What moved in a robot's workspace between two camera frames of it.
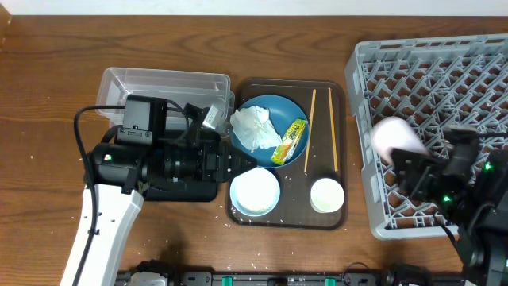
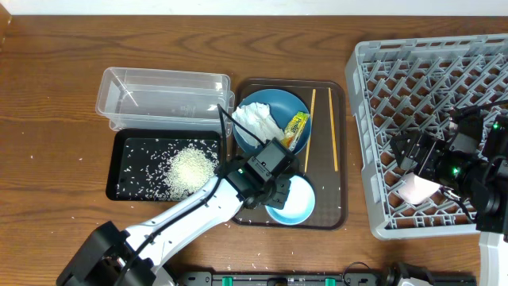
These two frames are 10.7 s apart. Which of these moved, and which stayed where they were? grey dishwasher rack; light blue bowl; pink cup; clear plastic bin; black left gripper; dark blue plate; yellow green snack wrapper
Moved: yellow green snack wrapper; pink cup; black left gripper; light blue bowl; dark blue plate
Stayed: clear plastic bin; grey dishwasher rack
